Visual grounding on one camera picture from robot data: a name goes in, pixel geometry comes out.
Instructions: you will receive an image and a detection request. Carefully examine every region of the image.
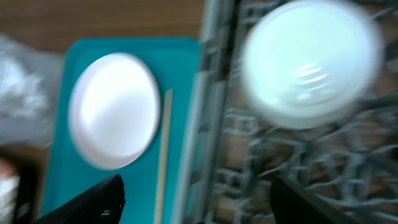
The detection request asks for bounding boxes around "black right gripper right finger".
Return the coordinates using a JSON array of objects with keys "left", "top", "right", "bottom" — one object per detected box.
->
[{"left": 270, "top": 175, "right": 359, "bottom": 224}]

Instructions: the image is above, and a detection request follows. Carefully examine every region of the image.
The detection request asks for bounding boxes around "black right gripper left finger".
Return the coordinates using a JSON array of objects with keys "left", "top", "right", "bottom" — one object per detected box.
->
[{"left": 34, "top": 174, "right": 126, "bottom": 224}]

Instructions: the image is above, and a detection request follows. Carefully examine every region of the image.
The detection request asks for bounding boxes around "pile of rice and peanuts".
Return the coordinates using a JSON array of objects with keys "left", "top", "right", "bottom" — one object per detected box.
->
[{"left": 1, "top": 158, "right": 20, "bottom": 223}]

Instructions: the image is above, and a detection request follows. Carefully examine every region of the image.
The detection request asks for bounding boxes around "pink plate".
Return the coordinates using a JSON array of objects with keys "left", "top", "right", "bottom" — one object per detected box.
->
[{"left": 68, "top": 52, "right": 161, "bottom": 170}]

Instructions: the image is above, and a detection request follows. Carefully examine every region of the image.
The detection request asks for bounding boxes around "wooden chopstick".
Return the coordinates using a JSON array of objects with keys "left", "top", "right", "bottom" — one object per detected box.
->
[{"left": 154, "top": 89, "right": 173, "bottom": 224}]

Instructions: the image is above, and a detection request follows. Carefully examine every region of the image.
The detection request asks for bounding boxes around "white bowl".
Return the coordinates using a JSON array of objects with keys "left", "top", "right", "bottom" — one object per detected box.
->
[{"left": 240, "top": 1, "right": 384, "bottom": 129}]

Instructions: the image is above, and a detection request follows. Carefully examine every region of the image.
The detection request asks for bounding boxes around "grey dishwasher rack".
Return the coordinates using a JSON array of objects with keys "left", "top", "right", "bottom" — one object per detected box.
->
[{"left": 170, "top": 1, "right": 397, "bottom": 223}]

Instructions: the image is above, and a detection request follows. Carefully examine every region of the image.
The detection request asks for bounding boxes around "black tray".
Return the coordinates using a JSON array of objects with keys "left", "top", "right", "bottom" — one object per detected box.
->
[{"left": 1, "top": 147, "right": 39, "bottom": 224}]

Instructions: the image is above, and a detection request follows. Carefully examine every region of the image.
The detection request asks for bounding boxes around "clear plastic bin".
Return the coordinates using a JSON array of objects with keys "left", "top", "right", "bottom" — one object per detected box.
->
[{"left": 1, "top": 34, "right": 65, "bottom": 147}]

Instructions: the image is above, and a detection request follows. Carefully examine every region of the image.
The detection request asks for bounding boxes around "teal plastic tray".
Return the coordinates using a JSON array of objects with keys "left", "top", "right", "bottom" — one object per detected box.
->
[{"left": 40, "top": 37, "right": 200, "bottom": 223}]

